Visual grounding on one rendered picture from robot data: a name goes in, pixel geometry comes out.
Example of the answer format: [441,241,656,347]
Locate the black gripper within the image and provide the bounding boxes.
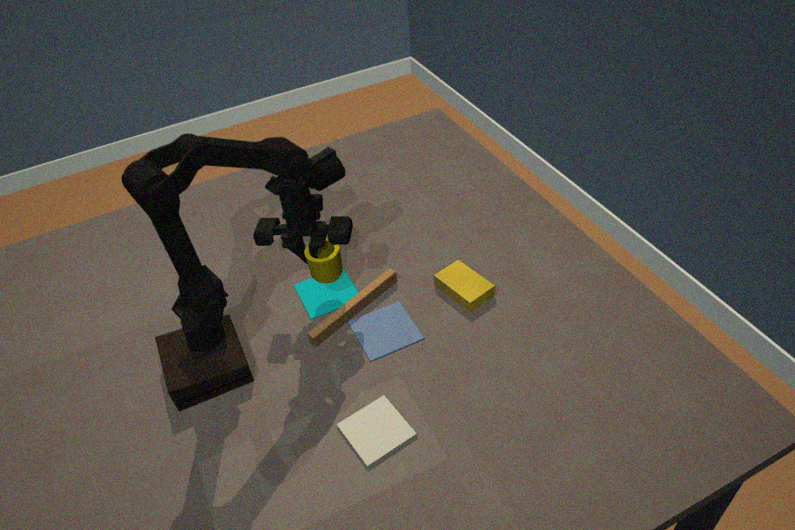
[254,196,353,264]

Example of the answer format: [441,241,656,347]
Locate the yellow rectangular block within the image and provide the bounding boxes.
[434,260,496,313]

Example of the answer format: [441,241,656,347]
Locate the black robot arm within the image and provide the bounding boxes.
[122,133,345,359]

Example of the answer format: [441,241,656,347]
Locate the beige flat square slab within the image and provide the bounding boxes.
[336,396,417,468]

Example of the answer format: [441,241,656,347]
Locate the brown wooden bar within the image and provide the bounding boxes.
[307,269,397,348]

